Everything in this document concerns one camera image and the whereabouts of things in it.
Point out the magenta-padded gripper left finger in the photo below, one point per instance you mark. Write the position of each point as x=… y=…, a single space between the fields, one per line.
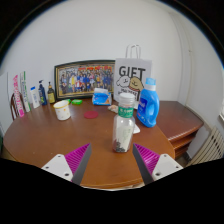
x=77 y=157

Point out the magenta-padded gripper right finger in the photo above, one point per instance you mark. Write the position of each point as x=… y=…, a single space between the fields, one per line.
x=148 y=157

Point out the clear green-labelled drink bottle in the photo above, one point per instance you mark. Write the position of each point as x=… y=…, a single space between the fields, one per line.
x=123 y=130

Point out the flat round red coaster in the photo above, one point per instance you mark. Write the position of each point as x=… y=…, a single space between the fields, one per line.
x=90 y=114

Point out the brown wooden side cabinet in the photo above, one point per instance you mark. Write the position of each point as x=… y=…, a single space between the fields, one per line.
x=178 y=121

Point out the white yellow-rimmed cup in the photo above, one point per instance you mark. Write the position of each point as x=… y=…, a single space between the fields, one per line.
x=62 y=111

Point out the blue detergent bottle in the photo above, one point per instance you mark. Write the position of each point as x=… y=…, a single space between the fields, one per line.
x=148 y=106

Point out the white radiator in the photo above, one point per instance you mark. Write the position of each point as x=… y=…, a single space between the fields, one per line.
x=210 y=146

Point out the blue tissue pack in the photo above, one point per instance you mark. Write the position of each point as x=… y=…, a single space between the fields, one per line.
x=101 y=98

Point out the amber pump bottle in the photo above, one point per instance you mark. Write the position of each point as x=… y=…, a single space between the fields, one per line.
x=51 y=96

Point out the dark blue pump bottle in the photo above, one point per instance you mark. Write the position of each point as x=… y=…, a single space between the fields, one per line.
x=42 y=95

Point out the white blue-capped bottle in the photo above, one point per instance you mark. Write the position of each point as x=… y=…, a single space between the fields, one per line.
x=35 y=98

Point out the framed group photo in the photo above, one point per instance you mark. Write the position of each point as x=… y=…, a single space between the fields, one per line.
x=83 y=80

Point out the white paper gift bag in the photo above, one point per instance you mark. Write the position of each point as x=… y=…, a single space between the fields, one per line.
x=131 y=71

